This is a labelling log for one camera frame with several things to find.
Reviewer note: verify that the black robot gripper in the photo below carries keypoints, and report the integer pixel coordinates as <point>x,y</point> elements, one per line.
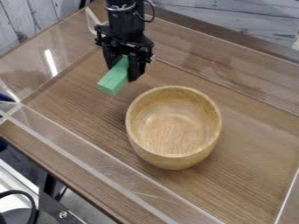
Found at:
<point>138,47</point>

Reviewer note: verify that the green rectangular block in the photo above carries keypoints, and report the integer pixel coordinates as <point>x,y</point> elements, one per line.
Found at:
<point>115,78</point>

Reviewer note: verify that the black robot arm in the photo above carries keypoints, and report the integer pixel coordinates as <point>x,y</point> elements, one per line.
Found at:
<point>122,36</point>

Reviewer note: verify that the brown wooden bowl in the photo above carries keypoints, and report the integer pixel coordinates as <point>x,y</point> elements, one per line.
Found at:
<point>174,124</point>

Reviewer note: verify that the clear acrylic tray walls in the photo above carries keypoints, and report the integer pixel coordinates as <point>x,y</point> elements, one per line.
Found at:
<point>70,128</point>

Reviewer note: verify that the black table leg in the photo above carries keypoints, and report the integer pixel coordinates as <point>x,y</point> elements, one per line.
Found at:
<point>50,184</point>

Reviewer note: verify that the grey metal base plate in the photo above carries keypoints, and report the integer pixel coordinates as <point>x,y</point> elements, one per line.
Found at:
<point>54,213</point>

